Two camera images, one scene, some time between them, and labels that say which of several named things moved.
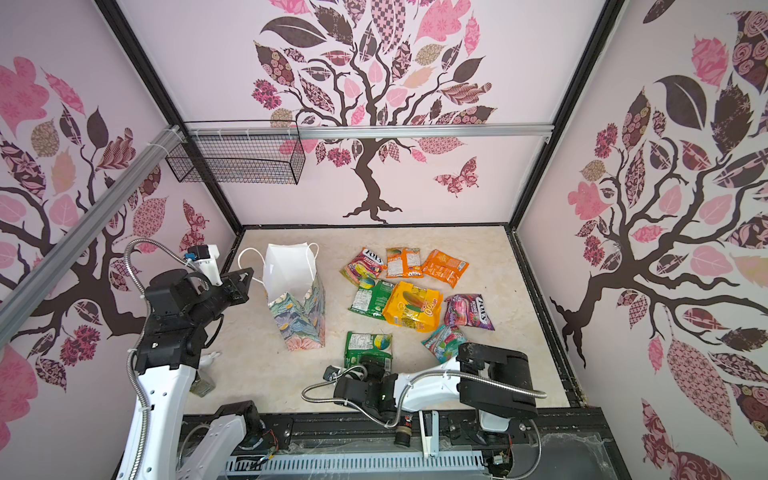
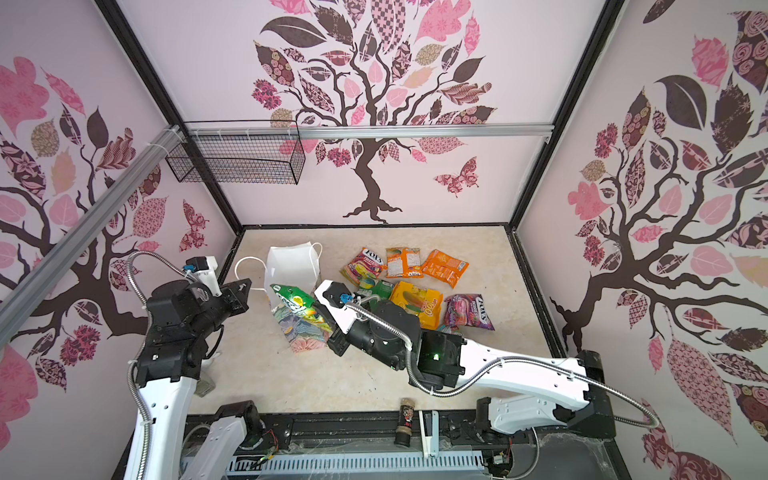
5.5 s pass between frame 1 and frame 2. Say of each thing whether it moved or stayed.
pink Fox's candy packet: stayed
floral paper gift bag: stayed
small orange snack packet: stayed
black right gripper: moved
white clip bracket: stayed
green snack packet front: moved
